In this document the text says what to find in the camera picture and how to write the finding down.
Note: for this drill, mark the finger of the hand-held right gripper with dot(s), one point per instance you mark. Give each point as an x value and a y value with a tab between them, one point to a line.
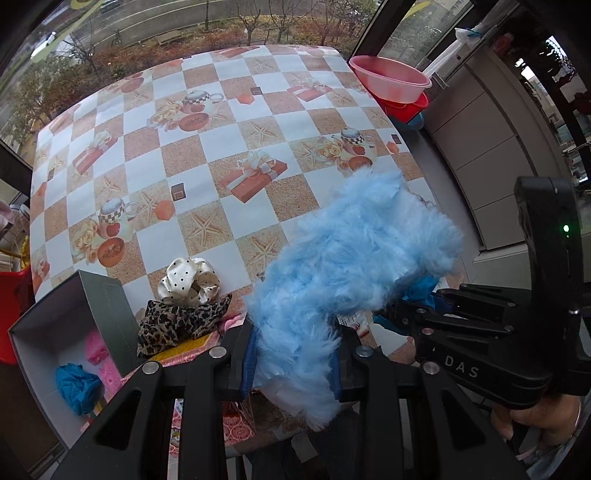
443	323
480	300

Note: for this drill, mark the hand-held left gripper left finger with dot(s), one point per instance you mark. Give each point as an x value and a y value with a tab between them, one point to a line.
249	364

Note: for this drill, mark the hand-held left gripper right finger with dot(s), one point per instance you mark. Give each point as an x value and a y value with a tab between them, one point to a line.
336	378

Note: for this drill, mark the blue scrunchie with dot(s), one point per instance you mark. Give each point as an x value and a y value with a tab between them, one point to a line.
422	290
76	390

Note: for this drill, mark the light blue fluffy item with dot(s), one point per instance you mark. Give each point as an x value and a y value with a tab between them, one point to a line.
351	258

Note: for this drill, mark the large white cardboard box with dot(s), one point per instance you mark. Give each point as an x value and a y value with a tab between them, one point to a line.
41	341

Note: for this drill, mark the person's right forearm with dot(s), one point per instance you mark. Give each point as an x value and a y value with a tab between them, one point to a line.
568	454

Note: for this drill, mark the person's right hand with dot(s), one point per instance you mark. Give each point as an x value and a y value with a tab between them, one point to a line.
535	422

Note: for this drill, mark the leopard print scrunchie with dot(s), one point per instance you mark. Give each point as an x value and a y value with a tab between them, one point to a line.
175	323

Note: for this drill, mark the white polka dot scrunchie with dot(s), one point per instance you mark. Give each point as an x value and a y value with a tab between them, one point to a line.
184	281

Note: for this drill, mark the pink knit item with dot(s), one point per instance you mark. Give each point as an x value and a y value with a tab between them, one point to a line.
108	374

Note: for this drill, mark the grey cabinet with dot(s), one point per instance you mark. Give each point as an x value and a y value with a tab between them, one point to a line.
485	138

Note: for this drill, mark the red plastic basin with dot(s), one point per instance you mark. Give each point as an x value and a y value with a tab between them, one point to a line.
406	110

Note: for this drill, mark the pink plastic basin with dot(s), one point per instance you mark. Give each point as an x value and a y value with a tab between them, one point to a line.
392	76

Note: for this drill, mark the red plastic chair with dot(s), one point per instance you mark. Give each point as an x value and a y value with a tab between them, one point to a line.
11	314

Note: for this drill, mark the white plastic bag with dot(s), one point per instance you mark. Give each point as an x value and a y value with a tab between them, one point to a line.
464	36

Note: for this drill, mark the pink cloth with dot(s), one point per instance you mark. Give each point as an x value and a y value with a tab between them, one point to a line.
4	212

